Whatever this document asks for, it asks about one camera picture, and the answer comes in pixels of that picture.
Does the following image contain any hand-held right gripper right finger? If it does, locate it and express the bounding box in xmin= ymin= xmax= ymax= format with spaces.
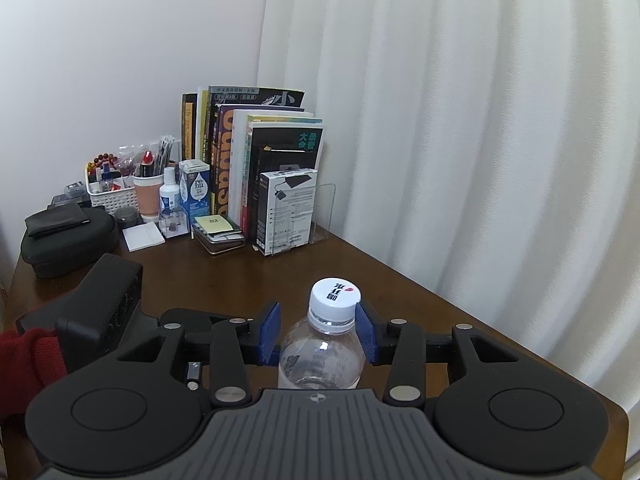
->
xmin=355 ymin=300 xmax=522 ymax=409

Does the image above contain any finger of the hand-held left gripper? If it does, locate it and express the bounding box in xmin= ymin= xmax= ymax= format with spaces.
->
xmin=159 ymin=308 xmax=253 ymax=329

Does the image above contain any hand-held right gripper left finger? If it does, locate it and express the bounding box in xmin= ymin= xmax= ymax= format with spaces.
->
xmin=118 ymin=302 xmax=281 ymax=409

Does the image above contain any white bottle cap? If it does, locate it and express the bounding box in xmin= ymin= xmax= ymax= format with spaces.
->
xmin=308 ymin=277 xmax=362 ymax=327

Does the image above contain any clear plastic water bottle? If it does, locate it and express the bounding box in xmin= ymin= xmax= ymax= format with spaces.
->
xmin=277 ymin=314 xmax=367 ymax=391

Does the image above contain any person's left forearm red sleeve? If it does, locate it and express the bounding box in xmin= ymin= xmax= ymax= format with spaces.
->
xmin=0 ymin=328 xmax=69 ymax=418

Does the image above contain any white bottle with blue label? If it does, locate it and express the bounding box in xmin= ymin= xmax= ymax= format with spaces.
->
xmin=159 ymin=166 xmax=182 ymax=214

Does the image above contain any black zip case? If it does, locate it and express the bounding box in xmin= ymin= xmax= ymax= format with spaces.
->
xmin=20 ymin=207 xmax=121 ymax=280

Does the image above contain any white notepad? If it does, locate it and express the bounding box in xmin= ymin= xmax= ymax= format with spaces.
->
xmin=121 ymin=222 xmax=166 ymax=252

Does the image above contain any metal tin case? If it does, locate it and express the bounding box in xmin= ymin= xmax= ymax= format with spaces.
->
xmin=191 ymin=223 xmax=247 ymax=257

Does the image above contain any black wallet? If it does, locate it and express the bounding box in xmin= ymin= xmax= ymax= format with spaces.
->
xmin=24 ymin=202 xmax=90 ymax=239

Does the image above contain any white plastic basket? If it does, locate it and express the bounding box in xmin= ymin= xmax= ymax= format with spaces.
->
xmin=85 ymin=169 xmax=139 ymax=212

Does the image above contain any small clear plastic box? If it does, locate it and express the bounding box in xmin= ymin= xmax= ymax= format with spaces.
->
xmin=158 ymin=208 xmax=189 ymax=239

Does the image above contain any yellow sticky note pad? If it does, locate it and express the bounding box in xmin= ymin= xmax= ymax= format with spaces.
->
xmin=194 ymin=214 xmax=239 ymax=234

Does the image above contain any white cup with pink sleeve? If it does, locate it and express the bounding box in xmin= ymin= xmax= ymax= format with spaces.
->
xmin=132 ymin=172 xmax=166 ymax=222

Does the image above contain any small dark device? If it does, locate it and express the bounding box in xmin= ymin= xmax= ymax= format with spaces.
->
xmin=47 ymin=180 xmax=92 ymax=209

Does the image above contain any blue and white carton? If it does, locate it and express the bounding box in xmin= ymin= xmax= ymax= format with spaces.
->
xmin=178 ymin=159 xmax=211 ymax=226

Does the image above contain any white product box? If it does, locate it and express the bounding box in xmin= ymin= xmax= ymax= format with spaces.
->
xmin=256 ymin=169 xmax=319 ymax=257

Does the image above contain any clear acrylic bookend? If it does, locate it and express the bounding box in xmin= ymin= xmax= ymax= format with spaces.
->
xmin=309 ymin=183 xmax=337 ymax=245

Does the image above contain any dark book with orange letters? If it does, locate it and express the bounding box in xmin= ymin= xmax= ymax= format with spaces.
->
xmin=211 ymin=104 xmax=237 ymax=217

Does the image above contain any row of upright books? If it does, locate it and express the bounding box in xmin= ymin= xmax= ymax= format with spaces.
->
xmin=232 ymin=109 xmax=317 ymax=236

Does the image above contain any black and yellow book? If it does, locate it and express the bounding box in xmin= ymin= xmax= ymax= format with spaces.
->
xmin=180 ymin=92 xmax=199 ymax=162

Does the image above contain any black book with green letters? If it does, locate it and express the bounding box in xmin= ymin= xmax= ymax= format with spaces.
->
xmin=247 ymin=121 xmax=325 ymax=242

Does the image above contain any white curtain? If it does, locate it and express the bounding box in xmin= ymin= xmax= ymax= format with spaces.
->
xmin=254 ymin=0 xmax=640 ymax=413

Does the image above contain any large black and white book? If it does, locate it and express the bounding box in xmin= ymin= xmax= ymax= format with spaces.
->
xmin=207 ymin=85 xmax=306 ymax=166

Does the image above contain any string of wooden beads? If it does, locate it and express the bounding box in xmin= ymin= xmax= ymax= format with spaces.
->
xmin=86 ymin=152 xmax=122 ymax=173

